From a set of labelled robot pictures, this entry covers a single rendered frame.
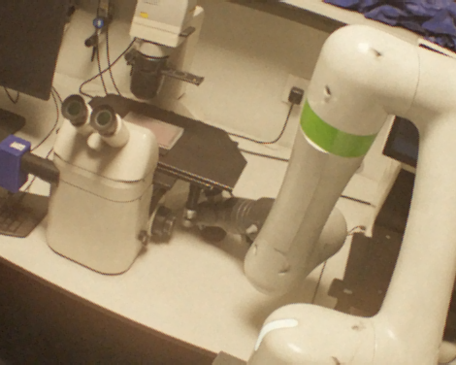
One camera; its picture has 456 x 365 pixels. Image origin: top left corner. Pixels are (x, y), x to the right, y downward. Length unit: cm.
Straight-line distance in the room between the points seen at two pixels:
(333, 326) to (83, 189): 55
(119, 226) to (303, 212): 38
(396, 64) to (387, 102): 6
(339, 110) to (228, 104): 107
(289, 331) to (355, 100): 31
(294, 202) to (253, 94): 92
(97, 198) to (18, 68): 48
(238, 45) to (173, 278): 76
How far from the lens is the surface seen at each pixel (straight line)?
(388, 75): 86
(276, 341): 87
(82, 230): 128
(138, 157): 119
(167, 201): 148
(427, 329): 94
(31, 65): 154
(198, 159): 135
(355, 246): 148
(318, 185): 97
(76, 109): 111
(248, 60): 187
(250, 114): 193
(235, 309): 133
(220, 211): 136
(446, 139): 91
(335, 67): 86
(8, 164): 128
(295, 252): 108
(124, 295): 129
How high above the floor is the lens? 163
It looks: 31 degrees down
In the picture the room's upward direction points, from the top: 17 degrees clockwise
